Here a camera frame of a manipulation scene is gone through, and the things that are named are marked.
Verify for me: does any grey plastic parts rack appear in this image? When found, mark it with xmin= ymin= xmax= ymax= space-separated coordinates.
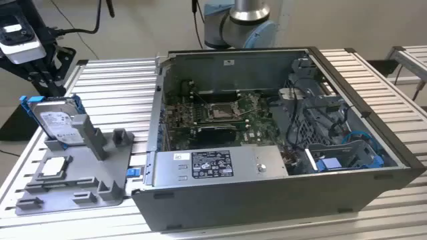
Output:
xmin=15 ymin=113 xmax=136 ymax=217

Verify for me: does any thin metal locking lever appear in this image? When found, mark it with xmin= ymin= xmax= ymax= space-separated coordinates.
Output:
xmin=195 ymin=92 xmax=212 ymax=105

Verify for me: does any silver CPU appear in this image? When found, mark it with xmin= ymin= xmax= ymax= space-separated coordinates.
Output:
xmin=39 ymin=157 xmax=71 ymax=177

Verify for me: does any thick black gripper cable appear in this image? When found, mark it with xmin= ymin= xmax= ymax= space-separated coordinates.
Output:
xmin=49 ymin=0 xmax=103 ymax=36

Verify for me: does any green motherboard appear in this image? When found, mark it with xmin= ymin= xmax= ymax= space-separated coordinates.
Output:
xmin=162 ymin=79 xmax=284 ymax=151

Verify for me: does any blue plastic bay latch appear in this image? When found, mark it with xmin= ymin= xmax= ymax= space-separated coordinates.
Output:
xmin=315 ymin=158 xmax=343 ymax=173

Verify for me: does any black RAM slot row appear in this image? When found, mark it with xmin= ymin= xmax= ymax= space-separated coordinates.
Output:
xmin=195 ymin=89 xmax=242 ymax=98

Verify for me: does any pale blue wire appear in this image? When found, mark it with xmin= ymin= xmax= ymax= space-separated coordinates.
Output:
xmin=343 ymin=129 xmax=372 ymax=151

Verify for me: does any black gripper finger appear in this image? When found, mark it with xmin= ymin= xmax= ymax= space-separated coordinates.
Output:
xmin=0 ymin=57 xmax=51 ymax=97
xmin=45 ymin=45 xmax=77 ymax=98

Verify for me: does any silver power supply unit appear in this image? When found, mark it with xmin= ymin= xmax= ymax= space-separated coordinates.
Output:
xmin=152 ymin=145 xmax=290 ymax=187

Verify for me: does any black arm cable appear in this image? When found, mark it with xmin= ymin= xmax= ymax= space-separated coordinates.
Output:
xmin=191 ymin=0 xmax=206 ymax=50

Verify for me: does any black graphics card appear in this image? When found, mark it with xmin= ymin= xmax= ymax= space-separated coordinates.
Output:
xmin=195 ymin=121 xmax=247 ymax=148

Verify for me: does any open dark PC case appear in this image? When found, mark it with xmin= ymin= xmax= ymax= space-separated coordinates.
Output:
xmin=131 ymin=45 xmax=427 ymax=235

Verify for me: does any CPU socket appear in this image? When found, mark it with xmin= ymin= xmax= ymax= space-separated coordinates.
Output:
xmin=204 ymin=101 xmax=243 ymax=123

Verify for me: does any black stand with round base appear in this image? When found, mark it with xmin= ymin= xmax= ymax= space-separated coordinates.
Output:
xmin=0 ymin=104 xmax=45 ymax=141

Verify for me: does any grey metal disk bay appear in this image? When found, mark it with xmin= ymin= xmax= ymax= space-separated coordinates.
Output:
xmin=270 ymin=58 xmax=384 ymax=173

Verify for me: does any hard disk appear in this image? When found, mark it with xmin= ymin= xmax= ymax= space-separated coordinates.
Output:
xmin=19 ymin=94 xmax=88 ymax=146

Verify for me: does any black wire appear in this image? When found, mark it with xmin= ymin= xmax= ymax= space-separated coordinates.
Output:
xmin=286 ymin=81 xmax=310 ymax=152

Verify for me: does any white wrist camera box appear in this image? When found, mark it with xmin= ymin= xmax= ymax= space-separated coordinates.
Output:
xmin=0 ymin=23 xmax=47 ymax=65

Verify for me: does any thin black wall cable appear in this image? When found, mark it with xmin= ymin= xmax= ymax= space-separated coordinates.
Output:
xmin=49 ymin=0 xmax=100 ymax=60

